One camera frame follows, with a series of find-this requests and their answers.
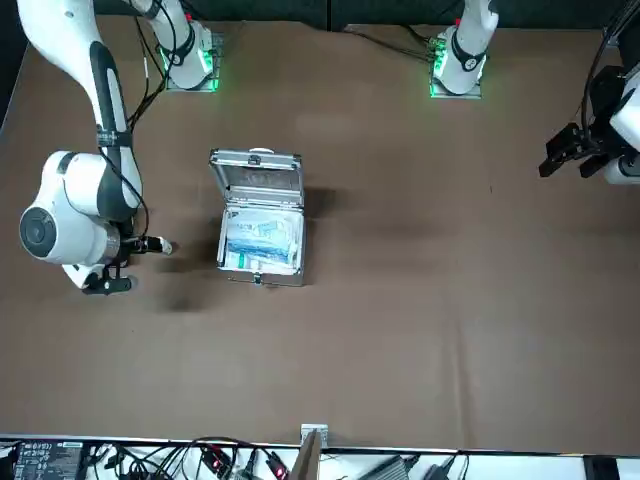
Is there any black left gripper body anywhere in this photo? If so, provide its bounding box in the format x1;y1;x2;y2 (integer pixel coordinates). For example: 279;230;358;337
577;65;625;159

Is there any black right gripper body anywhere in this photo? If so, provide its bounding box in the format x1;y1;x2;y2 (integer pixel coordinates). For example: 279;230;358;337
118;235;152;257

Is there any aluminium medical kit case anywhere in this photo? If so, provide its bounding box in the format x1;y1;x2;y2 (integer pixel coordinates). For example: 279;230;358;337
208;147;307;290

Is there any black plug with red light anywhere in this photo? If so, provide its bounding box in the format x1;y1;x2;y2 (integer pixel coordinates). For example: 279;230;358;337
199;446;232;475
264;452;292;480

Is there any black labelled power adaptor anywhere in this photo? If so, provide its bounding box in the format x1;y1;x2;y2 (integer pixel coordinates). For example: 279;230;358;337
9;439;84;480

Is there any grey power adaptor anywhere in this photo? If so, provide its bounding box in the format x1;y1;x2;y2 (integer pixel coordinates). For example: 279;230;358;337
368;453;422;480

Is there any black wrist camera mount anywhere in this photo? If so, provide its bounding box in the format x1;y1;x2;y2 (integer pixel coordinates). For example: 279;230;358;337
81;257;134;297

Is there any white bottle with green ring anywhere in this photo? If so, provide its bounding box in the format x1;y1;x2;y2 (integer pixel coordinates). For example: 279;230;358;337
228;251;294;271

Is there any black base cable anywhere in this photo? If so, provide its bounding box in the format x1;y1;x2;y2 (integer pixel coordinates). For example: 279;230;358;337
342;24;441;64

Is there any aluminium frame post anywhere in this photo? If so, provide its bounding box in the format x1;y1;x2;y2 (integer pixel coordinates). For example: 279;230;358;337
292;423;330;480

